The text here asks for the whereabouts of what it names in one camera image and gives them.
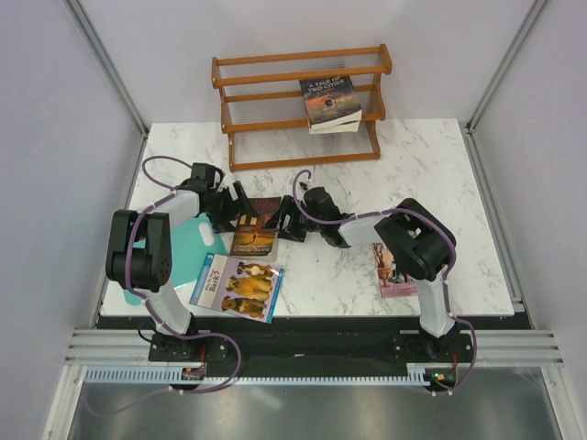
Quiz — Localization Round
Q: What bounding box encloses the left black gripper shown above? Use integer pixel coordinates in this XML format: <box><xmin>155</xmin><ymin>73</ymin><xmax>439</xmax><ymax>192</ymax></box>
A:
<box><xmin>205</xmin><ymin>182</ymin><xmax>259</xmax><ymax>235</ymax></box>

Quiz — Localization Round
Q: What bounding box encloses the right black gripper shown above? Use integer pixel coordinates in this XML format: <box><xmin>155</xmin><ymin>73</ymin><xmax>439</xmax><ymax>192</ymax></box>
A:
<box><xmin>260</xmin><ymin>195</ymin><xmax>324</xmax><ymax>243</ymax></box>

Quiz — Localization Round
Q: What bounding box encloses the Kate DiCamillo dark book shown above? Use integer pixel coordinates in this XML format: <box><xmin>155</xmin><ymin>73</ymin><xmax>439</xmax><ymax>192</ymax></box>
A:
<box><xmin>230</xmin><ymin>197</ymin><xmax>281</xmax><ymax>261</ymax></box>

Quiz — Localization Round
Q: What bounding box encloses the Jane Eyre blue book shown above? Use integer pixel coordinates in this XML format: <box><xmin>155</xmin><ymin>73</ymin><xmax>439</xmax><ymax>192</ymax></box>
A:
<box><xmin>309</xmin><ymin>120</ymin><xmax>360</xmax><ymax>135</ymax></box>

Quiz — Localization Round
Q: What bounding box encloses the A Tale of Two Cities book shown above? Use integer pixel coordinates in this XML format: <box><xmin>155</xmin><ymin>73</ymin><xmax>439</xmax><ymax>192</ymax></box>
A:
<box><xmin>299</xmin><ymin>75</ymin><xmax>362</xmax><ymax>130</ymax></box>

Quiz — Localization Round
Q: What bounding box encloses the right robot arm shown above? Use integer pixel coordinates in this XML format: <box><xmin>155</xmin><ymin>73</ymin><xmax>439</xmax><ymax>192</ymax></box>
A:
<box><xmin>263</xmin><ymin>185</ymin><xmax>459</xmax><ymax>361</ymax></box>

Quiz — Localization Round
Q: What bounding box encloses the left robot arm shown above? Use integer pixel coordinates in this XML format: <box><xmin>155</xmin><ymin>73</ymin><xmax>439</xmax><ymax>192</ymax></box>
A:
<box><xmin>105</xmin><ymin>162</ymin><xmax>258</xmax><ymax>360</ymax></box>

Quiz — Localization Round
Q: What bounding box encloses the teal plastic file folder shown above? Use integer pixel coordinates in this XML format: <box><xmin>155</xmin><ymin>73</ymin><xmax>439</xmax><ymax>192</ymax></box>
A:
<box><xmin>122</xmin><ymin>214</ymin><xmax>230</xmax><ymax>311</ymax></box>

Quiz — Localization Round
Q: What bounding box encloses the Why Do Dogs Bark book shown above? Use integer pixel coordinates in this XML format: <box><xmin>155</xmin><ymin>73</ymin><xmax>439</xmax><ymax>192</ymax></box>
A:
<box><xmin>190</xmin><ymin>253</ymin><xmax>285</xmax><ymax>324</ymax></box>

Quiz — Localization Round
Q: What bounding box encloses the wooden three-tier shelf rack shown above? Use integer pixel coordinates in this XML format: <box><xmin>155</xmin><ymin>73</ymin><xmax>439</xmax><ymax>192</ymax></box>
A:
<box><xmin>211</xmin><ymin>43</ymin><xmax>393</xmax><ymax>171</ymax></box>

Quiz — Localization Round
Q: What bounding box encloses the Taming of the Shrew book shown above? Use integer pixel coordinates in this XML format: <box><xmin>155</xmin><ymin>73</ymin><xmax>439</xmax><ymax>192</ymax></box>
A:
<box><xmin>372</xmin><ymin>243</ymin><xmax>417</xmax><ymax>299</ymax></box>

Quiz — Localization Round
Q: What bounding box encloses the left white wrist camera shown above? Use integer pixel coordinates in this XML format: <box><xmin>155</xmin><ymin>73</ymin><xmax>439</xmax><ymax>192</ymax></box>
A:
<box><xmin>216</xmin><ymin>175</ymin><xmax>233</xmax><ymax>193</ymax></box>

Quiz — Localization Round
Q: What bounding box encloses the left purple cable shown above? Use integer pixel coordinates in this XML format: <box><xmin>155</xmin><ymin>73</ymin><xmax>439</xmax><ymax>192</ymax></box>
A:
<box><xmin>84</xmin><ymin>155</ymin><xmax>243</xmax><ymax>418</ymax></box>

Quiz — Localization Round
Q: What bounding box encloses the light blue cable duct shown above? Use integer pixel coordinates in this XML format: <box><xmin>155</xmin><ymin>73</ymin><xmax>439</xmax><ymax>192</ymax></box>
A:
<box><xmin>84</xmin><ymin>363</ymin><xmax>459</xmax><ymax>386</ymax></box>

